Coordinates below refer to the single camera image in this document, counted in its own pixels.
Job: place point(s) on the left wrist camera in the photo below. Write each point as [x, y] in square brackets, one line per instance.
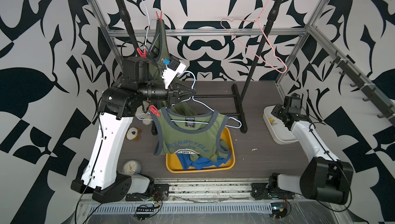
[173, 67]

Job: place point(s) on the small circuit board right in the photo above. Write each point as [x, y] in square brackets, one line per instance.
[280, 210]

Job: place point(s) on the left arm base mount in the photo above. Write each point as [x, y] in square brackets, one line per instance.
[144, 188]

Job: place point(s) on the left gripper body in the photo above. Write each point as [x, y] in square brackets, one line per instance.
[171, 97]

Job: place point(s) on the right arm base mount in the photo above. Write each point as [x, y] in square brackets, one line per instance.
[262, 190]

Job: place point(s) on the small circuit board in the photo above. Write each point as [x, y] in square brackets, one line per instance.
[143, 212]
[280, 210]

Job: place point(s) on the black wall hook rail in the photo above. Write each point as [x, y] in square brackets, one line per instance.
[361, 82]

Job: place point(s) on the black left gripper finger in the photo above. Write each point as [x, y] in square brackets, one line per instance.
[184, 90]
[183, 98]

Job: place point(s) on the pink wire hanger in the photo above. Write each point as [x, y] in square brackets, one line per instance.
[257, 21]

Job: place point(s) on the brown white plush piece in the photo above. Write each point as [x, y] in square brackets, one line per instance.
[133, 134]

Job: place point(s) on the red clothespin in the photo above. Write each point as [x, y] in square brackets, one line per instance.
[154, 110]
[159, 16]
[142, 53]

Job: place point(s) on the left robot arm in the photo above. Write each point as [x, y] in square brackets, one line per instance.
[116, 112]

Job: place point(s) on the white wire hanger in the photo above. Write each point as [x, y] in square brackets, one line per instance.
[148, 21]

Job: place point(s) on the yellow plastic tray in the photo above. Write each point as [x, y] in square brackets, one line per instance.
[174, 165]

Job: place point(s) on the white plastic bin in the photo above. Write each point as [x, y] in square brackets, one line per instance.
[279, 132]

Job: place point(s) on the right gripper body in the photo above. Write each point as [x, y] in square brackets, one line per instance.
[280, 112]

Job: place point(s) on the blue tank top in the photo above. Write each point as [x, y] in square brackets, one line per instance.
[200, 162]

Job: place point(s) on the small round clock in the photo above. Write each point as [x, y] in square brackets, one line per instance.
[132, 167]

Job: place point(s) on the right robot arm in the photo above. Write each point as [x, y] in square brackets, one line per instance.
[326, 178]

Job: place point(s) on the small circuit board left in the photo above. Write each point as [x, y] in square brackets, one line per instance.
[143, 212]

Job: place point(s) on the green tank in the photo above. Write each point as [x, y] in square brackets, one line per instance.
[159, 48]
[197, 136]

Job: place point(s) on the white plush toy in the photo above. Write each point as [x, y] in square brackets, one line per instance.
[143, 116]

